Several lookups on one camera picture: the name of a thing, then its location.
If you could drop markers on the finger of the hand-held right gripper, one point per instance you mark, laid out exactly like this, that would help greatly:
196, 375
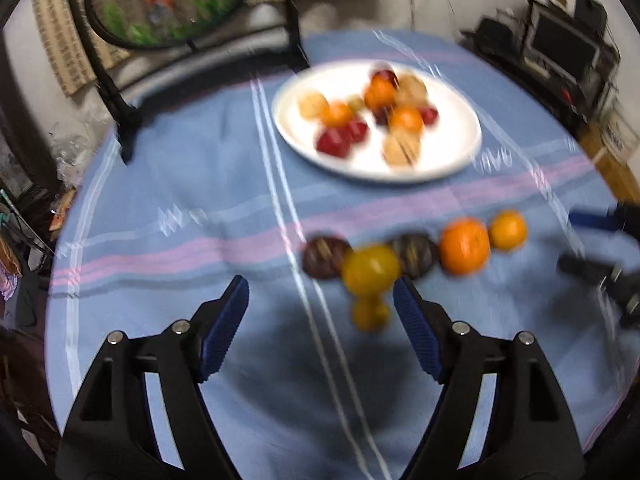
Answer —
580, 266
587, 220

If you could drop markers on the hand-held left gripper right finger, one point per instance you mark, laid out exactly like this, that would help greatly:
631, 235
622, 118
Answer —
417, 330

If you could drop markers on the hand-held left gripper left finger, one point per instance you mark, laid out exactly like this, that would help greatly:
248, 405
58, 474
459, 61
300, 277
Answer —
225, 330

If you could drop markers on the white round plate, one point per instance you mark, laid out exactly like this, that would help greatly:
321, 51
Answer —
445, 157

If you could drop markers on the yellow pear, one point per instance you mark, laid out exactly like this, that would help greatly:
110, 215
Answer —
401, 148

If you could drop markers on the small tan pear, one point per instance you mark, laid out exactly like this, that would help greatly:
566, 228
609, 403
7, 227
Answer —
312, 105
412, 89

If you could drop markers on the small yellow plum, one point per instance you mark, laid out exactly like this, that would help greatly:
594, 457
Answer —
370, 314
356, 104

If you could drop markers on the cardboard box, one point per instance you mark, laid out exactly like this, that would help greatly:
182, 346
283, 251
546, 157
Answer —
610, 170

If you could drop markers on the dark purple plum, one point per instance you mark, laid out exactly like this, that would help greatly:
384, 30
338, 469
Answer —
414, 255
325, 257

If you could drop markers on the white plastic bucket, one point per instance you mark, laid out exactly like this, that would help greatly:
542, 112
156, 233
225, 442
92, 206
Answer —
625, 130

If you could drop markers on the black computer desk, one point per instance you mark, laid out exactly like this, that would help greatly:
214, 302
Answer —
545, 85

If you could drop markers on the blue plaid tablecloth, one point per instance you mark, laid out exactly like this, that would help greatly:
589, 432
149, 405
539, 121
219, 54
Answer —
200, 185

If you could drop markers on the computer monitor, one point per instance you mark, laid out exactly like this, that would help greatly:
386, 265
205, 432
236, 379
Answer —
562, 42

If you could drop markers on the black hat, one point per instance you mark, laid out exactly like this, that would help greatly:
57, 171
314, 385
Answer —
495, 35

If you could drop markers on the black speaker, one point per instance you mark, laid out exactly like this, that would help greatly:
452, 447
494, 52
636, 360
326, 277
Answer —
590, 10

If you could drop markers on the clear plastic bag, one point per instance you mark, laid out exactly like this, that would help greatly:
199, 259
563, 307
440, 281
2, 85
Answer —
75, 150

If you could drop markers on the dark wooden cabinet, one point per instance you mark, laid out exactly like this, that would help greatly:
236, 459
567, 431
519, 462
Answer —
15, 135

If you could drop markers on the goldfish screen in black frame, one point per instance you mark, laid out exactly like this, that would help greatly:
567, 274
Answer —
200, 10

